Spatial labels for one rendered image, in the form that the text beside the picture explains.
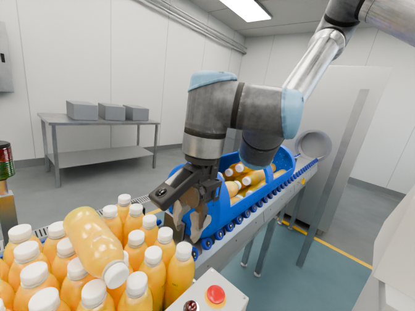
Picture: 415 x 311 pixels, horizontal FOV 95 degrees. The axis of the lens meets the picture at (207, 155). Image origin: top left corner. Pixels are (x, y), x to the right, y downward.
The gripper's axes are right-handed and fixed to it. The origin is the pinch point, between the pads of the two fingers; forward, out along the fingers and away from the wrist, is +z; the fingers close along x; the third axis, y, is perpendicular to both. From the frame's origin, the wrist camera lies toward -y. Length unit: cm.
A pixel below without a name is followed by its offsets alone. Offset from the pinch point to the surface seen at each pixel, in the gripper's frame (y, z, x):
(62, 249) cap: -20.4, 4.1, 16.5
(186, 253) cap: -0.7, 4.1, -2.3
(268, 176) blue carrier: 60, 0, 3
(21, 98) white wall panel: 19, 9, 354
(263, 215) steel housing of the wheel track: 69, 27, 3
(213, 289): -3.2, 3.7, -12.4
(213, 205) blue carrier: 18.3, 1.6, 5.0
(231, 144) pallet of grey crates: 338, 61, 191
